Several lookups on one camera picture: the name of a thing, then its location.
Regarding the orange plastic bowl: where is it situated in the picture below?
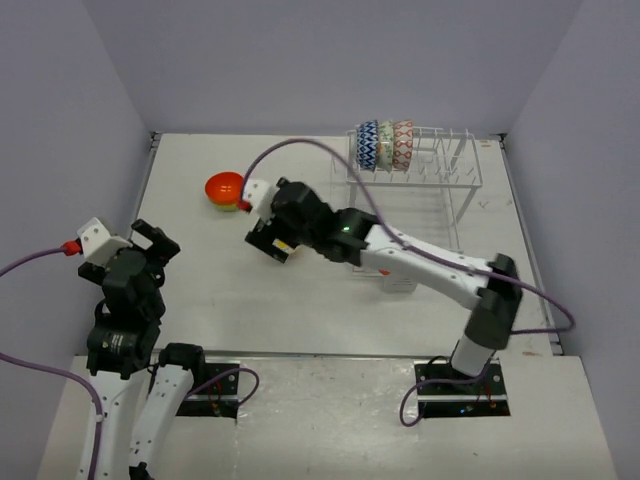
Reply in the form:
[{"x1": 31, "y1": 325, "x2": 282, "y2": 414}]
[{"x1": 204, "y1": 171, "x2": 244, "y2": 208}]

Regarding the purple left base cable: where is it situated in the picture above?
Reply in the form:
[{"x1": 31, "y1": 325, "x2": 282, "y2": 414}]
[{"x1": 187, "y1": 367, "x2": 261, "y2": 416}]

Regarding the yellow patterned bowl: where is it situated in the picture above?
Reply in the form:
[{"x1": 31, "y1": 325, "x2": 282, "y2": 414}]
[{"x1": 273, "y1": 239, "x2": 296, "y2": 255}]

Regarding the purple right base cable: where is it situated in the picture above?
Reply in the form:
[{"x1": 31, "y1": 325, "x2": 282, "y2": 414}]
[{"x1": 399, "y1": 379, "x2": 481, "y2": 429}]

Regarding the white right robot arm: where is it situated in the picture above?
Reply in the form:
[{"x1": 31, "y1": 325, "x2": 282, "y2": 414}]
[{"x1": 239, "y1": 178, "x2": 522, "y2": 393}]

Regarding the white wire dish rack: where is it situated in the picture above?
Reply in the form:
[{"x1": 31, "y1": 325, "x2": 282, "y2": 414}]
[{"x1": 346, "y1": 123, "x2": 483, "y2": 254}]

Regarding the red lattice patterned bowl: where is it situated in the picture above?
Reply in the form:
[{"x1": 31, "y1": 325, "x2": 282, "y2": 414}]
[{"x1": 392, "y1": 119, "x2": 413, "y2": 171}]

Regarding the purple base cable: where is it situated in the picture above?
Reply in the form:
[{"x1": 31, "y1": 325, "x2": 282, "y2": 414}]
[
  {"x1": 399, "y1": 379, "x2": 481, "y2": 429},
  {"x1": 187, "y1": 367, "x2": 261, "y2": 416}
]

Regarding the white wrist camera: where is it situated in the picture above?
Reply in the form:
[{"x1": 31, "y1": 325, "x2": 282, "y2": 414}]
[
  {"x1": 77, "y1": 217, "x2": 133, "y2": 267},
  {"x1": 238, "y1": 179, "x2": 277, "y2": 221}
]

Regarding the white cutlery holder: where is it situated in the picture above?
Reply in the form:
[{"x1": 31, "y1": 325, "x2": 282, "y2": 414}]
[{"x1": 382, "y1": 273, "x2": 417, "y2": 294}]

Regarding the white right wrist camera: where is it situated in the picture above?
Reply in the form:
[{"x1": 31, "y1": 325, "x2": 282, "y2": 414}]
[{"x1": 238, "y1": 179, "x2": 277, "y2": 221}]

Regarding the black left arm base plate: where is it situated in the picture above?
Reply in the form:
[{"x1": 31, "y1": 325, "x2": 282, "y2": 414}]
[{"x1": 177, "y1": 362, "x2": 239, "y2": 419}]

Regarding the green floral patterned bowl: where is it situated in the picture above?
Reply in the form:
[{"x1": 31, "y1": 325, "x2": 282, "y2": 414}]
[{"x1": 377, "y1": 120, "x2": 394, "y2": 172}]

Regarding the blue zigzag patterned bowl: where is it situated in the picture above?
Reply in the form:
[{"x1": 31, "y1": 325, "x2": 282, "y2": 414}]
[{"x1": 356, "y1": 120, "x2": 379, "y2": 171}]

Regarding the lime green plastic bowl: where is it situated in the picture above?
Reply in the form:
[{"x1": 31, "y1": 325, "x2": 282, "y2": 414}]
[{"x1": 210, "y1": 199, "x2": 243, "y2": 212}]

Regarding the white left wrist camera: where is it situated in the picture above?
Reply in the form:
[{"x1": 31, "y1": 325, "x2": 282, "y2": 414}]
[{"x1": 77, "y1": 217, "x2": 133, "y2": 267}]

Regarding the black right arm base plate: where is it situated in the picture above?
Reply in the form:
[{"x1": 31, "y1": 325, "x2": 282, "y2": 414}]
[{"x1": 417, "y1": 362, "x2": 511, "y2": 419}]

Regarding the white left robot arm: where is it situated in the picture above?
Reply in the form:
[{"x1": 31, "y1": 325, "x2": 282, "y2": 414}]
[{"x1": 76, "y1": 218, "x2": 208, "y2": 479}]

